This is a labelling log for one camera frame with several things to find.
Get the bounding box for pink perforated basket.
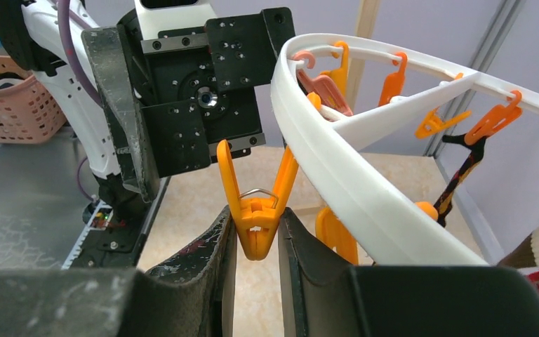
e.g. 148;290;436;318
0;55;67;144

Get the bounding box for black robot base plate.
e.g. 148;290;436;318
61;178;170;270

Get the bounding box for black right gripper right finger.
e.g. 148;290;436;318
277;209;539;336

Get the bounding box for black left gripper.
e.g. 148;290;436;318
81;7;295;203

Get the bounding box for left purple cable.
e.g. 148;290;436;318
56;0;105;203

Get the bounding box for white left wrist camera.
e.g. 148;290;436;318
134;0;217;40

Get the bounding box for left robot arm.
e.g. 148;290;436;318
0;1;295;220

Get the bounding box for light wooden rack frame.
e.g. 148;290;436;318
293;0;382;217

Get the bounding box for white round clip hanger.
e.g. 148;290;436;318
270;33;539;266

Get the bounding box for orange clothespin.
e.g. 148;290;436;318
216;140;299;260

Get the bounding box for brown beige sock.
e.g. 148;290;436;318
498;227;539;269

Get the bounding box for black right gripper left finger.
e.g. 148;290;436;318
0;209;237;336

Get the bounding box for black orange sock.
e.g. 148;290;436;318
434;134;488;227

